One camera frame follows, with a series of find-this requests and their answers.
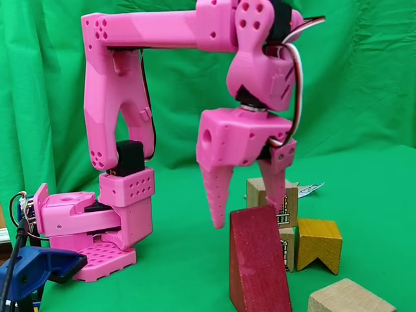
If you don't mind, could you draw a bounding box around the yellow notched wooden block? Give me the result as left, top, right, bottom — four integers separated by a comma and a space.
294, 218, 343, 276

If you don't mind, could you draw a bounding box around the black power cable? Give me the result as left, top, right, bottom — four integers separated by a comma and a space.
0, 218, 29, 312

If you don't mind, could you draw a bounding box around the wooden cube door print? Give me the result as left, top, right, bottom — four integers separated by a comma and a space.
279, 226, 296, 273

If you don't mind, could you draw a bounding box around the wooden cube balcony window print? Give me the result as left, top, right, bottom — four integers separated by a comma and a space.
246, 177, 299, 228

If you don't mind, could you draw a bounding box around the white red black servo cable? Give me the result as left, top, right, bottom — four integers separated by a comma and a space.
266, 15, 326, 147

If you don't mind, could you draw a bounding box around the paper picture of house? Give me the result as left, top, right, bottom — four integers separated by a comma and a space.
243, 181, 326, 200

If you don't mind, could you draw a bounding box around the red triangular wedge block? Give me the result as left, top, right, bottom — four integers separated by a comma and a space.
229, 204, 293, 312

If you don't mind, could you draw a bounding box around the blue clamp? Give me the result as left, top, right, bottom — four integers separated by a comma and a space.
0, 246, 88, 312

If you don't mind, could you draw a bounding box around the wooden cube oval window print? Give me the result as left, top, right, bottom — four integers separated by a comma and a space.
307, 278, 398, 312

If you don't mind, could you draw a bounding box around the blue controller board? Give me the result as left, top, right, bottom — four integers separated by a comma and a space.
8, 191, 38, 241

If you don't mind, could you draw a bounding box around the green cloth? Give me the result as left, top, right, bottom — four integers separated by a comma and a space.
0, 0, 416, 312

